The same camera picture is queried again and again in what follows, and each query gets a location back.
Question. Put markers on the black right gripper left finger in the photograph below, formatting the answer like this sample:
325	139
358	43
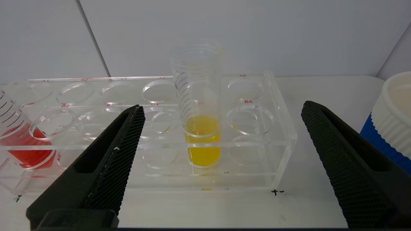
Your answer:
90	179

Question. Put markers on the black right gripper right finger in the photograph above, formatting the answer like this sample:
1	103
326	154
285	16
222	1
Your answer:
362	186

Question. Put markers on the test tube with red pigment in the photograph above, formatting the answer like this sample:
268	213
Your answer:
29	150

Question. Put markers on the clear acrylic test tube rack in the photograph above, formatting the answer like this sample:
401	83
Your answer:
257	154

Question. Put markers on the test tube with yellow pigment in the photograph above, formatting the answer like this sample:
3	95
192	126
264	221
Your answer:
204	144

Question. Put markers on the blue-sleeved white paper cup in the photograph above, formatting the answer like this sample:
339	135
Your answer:
391	118

